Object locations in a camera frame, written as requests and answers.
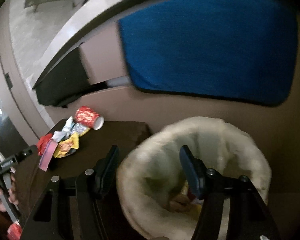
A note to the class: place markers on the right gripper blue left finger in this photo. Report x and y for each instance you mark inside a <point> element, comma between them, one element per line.
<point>105,177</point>

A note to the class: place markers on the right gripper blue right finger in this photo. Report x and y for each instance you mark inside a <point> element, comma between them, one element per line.
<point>194,170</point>

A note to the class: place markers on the yellow snack bag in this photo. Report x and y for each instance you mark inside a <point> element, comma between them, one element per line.
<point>67,146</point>

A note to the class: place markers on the white blue plastic wrapper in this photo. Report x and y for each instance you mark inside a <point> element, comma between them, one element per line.
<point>65,133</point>

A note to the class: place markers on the red paper cup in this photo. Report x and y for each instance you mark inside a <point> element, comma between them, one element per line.
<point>88,117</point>

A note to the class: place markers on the round foil lid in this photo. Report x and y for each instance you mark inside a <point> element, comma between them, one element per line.
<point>80,129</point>

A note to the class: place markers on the crushed red soda can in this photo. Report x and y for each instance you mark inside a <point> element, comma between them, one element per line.
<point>14,232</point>

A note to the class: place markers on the white trash bin with bag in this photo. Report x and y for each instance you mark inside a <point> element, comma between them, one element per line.
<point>162,183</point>

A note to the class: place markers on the person's left hand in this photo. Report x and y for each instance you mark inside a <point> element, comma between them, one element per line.
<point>12,195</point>

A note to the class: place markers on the red plastic bag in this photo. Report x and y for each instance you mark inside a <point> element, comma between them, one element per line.
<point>42,143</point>

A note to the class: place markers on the black cloth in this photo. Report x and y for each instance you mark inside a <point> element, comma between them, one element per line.
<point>66,83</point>

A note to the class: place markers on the blue towel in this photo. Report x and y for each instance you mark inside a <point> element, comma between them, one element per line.
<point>237,50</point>

